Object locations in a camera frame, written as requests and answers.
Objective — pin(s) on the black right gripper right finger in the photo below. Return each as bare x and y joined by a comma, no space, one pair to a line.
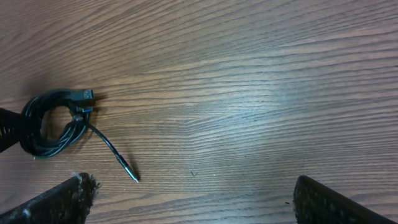
314,203

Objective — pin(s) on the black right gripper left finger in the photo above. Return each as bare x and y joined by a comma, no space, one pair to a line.
67,203

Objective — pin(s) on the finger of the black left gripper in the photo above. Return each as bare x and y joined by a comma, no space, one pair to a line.
11,128

